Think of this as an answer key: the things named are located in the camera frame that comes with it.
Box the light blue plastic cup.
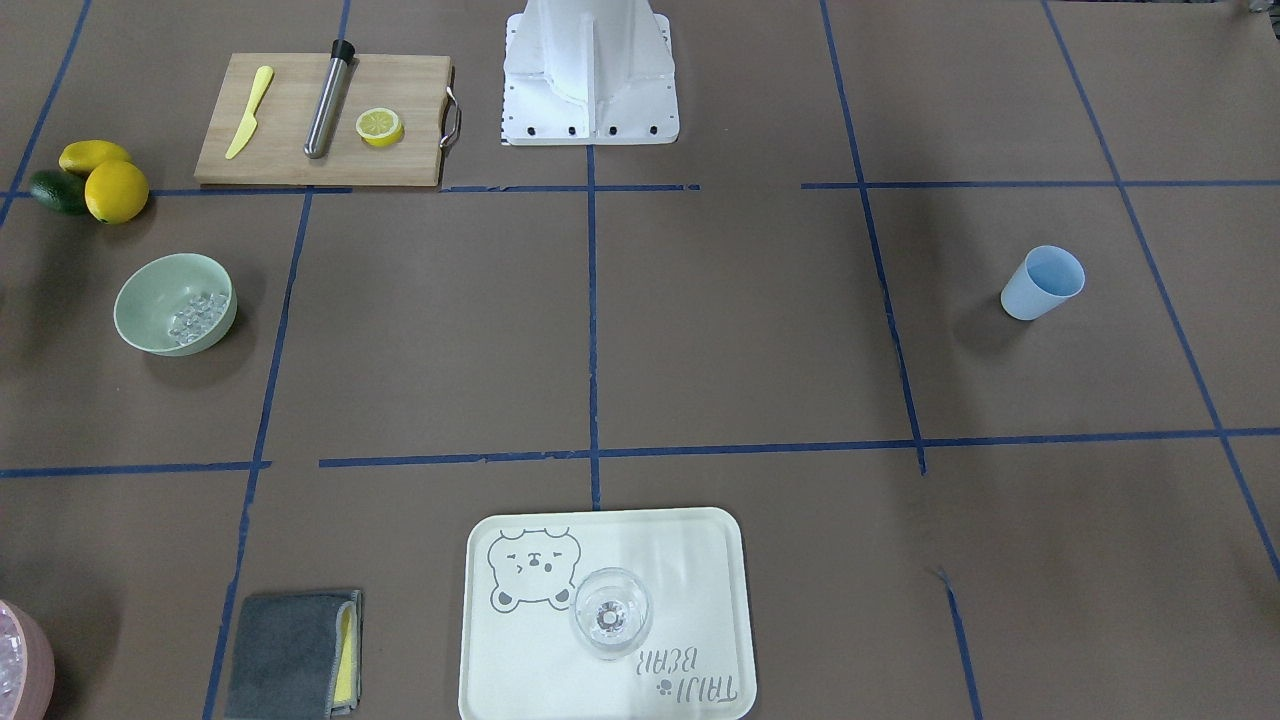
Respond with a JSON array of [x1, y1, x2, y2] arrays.
[[998, 245, 1085, 322]]

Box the yellow plastic knife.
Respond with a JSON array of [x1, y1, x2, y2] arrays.
[[224, 65, 275, 160]]

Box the yellow lemon front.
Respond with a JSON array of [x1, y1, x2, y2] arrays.
[[84, 160, 150, 225]]

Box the pink bowl with ice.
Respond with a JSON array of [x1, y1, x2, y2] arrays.
[[1, 600, 55, 719]]

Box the green avocado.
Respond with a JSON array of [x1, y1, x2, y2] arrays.
[[28, 170, 90, 217]]

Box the yellow lemon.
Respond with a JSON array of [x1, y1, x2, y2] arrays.
[[58, 138, 132, 178], [84, 160, 150, 225]]

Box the yellow lemon back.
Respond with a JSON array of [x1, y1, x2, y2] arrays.
[[58, 138, 132, 178]]

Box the clear ice cubes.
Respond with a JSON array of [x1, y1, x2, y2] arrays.
[[168, 292, 230, 346]]

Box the wooden cutting board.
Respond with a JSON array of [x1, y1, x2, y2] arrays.
[[195, 53, 456, 187]]

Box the grey yellow cloth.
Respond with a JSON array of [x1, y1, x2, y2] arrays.
[[224, 588, 364, 719]]

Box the steel muddler black tip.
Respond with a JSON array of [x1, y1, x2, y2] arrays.
[[303, 38, 356, 159]]

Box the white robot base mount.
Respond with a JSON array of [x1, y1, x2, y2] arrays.
[[500, 1, 681, 146]]

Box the clear wine glass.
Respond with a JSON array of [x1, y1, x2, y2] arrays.
[[571, 568, 654, 661]]

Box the cream bear tray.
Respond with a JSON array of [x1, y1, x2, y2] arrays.
[[458, 507, 758, 719]]

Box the half lemon slice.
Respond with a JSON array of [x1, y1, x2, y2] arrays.
[[355, 108, 404, 149]]

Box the green bowl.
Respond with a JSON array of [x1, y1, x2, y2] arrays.
[[113, 252, 238, 357]]

